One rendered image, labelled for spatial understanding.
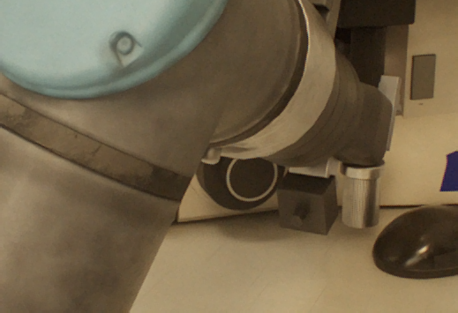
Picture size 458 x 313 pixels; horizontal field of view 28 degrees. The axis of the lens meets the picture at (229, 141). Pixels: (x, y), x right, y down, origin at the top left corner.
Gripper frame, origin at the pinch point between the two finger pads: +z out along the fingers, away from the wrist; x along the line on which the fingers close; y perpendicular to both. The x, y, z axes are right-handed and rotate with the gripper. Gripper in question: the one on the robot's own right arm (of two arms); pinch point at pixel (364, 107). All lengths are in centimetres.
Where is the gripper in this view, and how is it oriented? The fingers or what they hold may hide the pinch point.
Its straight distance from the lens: 66.1
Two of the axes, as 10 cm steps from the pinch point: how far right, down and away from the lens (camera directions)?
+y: -1.8, 9.8, -1.0
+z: 3.9, 1.7, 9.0
